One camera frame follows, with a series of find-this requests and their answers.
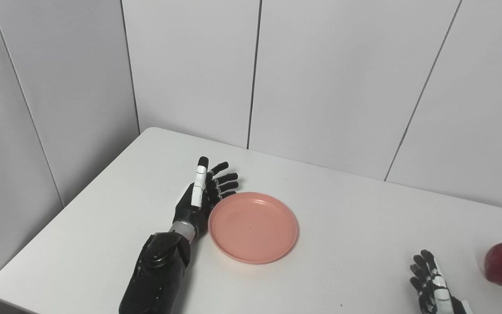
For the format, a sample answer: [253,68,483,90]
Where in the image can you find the pink round plate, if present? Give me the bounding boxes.
[208,192,299,265]

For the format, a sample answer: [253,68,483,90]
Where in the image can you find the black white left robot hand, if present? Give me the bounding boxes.
[173,156,239,232]

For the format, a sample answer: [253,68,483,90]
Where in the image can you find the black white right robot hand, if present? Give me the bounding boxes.
[409,249,474,314]

